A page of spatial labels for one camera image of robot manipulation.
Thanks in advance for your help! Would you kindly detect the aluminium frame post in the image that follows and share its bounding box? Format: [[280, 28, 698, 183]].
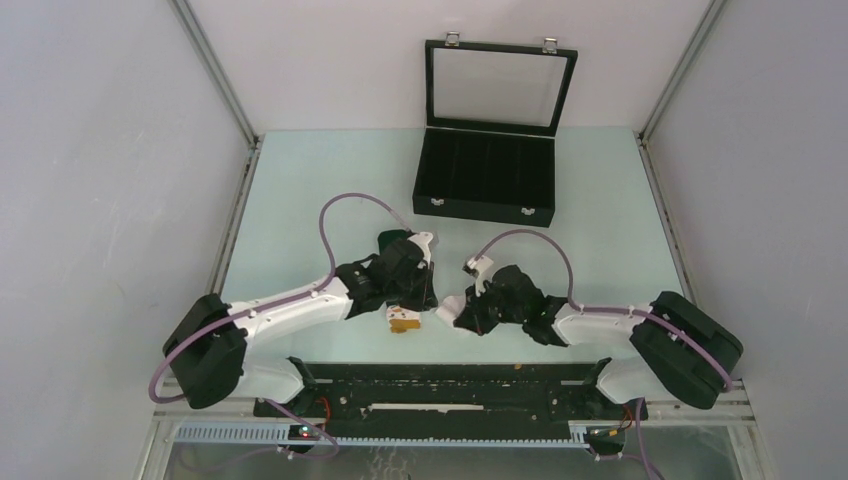
[[638, 0, 729, 144], [168, 0, 260, 148]]

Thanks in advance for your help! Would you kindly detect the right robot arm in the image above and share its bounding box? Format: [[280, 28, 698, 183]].
[[436, 265, 744, 418]]

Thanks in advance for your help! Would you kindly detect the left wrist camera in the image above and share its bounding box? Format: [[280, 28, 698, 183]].
[[407, 232, 438, 268]]

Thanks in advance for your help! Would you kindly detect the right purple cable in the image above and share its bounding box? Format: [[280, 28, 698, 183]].
[[471, 229, 733, 480]]

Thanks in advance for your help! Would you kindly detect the left aluminium frame post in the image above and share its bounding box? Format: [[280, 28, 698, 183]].
[[168, 0, 260, 148]]

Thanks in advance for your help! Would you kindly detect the white sock with black stripes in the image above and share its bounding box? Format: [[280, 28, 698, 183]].
[[435, 295, 466, 329]]

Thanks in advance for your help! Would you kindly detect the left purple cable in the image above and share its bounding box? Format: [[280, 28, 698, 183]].
[[148, 192, 412, 458]]

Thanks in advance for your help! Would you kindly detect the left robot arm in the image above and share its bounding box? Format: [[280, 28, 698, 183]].
[[163, 230, 437, 417]]

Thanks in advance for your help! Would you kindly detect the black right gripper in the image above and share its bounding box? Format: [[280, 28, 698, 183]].
[[456, 280, 526, 338]]

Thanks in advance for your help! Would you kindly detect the right aluminium frame post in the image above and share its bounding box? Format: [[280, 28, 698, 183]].
[[638, 0, 729, 144]]

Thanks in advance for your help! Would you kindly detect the green snowman sock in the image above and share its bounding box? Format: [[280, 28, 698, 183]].
[[376, 229, 423, 335]]

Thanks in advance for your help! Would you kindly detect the black display case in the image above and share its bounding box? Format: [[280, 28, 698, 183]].
[[411, 32, 579, 227]]

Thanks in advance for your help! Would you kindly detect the purple cable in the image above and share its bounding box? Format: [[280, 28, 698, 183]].
[[148, 192, 412, 458], [471, 229, 733, 480]]

